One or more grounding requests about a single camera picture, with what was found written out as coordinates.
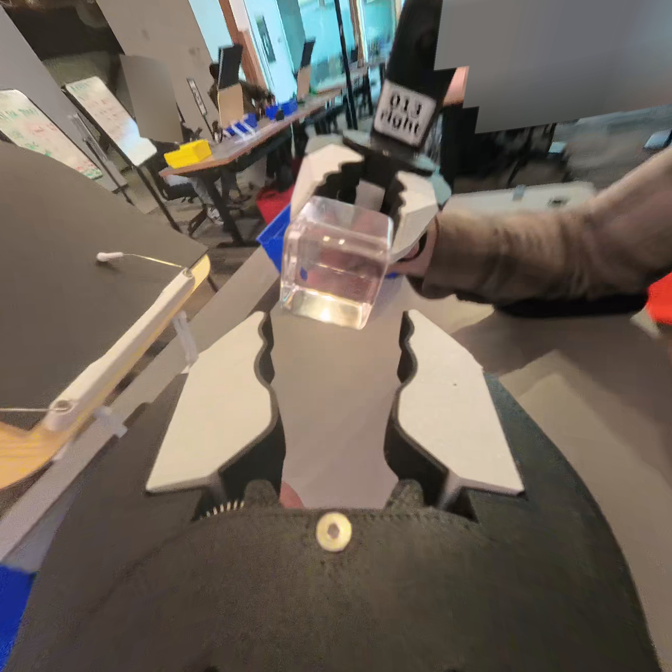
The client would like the black office chair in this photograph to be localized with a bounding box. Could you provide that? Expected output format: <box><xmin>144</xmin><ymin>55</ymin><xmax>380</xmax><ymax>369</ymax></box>
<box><xmin>156</xmin><ymin>172</ymin><xmax>201</xmax><ymax>204</ymax></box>

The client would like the grey partition panel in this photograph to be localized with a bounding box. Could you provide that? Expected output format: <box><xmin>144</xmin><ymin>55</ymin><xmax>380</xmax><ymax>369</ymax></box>
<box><xmin>96</xmin><ymin>0</ymin><xmax>212</xmax><ymax>144</ymax></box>

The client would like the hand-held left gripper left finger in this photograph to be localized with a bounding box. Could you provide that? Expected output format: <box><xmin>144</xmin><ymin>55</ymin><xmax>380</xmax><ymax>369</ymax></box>
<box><xmin>145</xmin><ymin>310</ymin><xmax>280</xmax><ymax>494</ymax></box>

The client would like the black board with wooden edge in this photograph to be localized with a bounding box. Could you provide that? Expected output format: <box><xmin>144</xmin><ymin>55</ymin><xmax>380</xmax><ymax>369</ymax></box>
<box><xmin>0</xmin><ymin>141</ymin><xmax>212</xmax><ymax>490</ymax></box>

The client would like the red object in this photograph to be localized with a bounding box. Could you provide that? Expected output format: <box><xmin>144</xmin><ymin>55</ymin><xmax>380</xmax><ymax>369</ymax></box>
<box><xmin>646</xmin><ymin>273</ymin><xmax>672</xmax><ymax>327</ymax></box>

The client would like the white cord with bead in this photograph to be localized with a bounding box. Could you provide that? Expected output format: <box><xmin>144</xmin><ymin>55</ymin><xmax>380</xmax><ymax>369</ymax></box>
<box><xmin>96</xmin><ymin>251</ymin><xmax>188</xmax><ymax>274</ymax></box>

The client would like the clear acrylic cube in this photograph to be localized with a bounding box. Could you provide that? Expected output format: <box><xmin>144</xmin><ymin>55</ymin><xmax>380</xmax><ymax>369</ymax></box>
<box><xmin>279</xmin><ymin>195</ymin><xmax>395</xmax><ymax>331</ymax></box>

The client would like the person's right forearm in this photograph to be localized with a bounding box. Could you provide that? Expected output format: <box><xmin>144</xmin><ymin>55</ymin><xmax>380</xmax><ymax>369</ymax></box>
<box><xmin>407</xmin><ymin>147</ymin><xmax>672</xmax><ymax>319</ymax></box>

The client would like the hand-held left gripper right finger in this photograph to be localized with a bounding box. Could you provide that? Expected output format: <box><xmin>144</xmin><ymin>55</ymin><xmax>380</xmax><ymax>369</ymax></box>
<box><xmin>385</xmin><ymin>309</ymin><xmax>526</xmax><ymax>506</ymax></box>

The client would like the whiteboard on easel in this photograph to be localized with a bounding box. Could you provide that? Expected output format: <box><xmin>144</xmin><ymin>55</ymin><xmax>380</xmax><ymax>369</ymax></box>
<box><xmin>62</xmin><ymin>76</ymin><xmax>158</xmax><ymax>168</ymax></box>
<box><xmin>0</xmin><ymin>89</ymin><xmax>104</xmax><ymax>182</ymax></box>

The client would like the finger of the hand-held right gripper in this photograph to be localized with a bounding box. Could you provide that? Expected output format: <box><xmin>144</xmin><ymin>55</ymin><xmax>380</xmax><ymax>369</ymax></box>
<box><xmin>386</xmin><ymin>170</ymin><xmax>441</xmax><ymax>263</ymax></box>
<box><xmin>290</xmin><ymin>144</ymin><xmax>368</xmax><ymax>221</ymax></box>

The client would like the blue plastic bin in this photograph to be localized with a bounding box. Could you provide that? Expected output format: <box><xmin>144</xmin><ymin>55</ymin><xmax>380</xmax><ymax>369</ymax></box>
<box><xmin>257</xmin><ymin>202</ymin><xmax>293</xmax><ymax>275</ymax></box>

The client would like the yellow box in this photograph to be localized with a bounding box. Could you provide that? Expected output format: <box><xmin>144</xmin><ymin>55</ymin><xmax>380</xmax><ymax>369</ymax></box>
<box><xmin>163</xmin><ymin>139</ymin><xmax>212</xmax><ymax>169</ymax></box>

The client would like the white board rail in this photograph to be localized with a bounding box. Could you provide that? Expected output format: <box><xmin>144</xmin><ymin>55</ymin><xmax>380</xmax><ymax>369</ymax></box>
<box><xmin>42</xmin><ymin>268</ymin><xmax>196</xmax><ymax>464</ymax></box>

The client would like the red plastic bin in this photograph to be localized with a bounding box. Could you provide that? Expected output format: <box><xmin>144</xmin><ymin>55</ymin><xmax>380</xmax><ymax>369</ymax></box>
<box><xmin>256</xmin><ymin>186</ymin><xmax>293</xmax><ymax>222</ymax></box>

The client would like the blue object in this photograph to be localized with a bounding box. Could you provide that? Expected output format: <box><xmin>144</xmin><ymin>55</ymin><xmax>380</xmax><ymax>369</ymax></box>
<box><xmin>0</xmin><ymin>563</ymin><xmax>36</xmax><ymax>660</ymax></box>

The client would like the cardboard box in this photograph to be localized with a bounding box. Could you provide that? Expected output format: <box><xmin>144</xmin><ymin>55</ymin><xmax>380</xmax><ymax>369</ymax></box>
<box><xmin>217</xmin><ymin>84</ymin><xmax>245</xmax><ymax>128</ymax></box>

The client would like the long wooden table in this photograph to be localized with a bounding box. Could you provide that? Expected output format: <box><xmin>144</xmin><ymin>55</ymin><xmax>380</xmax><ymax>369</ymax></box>
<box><xmin>157</xmin><ymin>97</ymin><xmax>329</xmax><ymax>249</ymax></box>

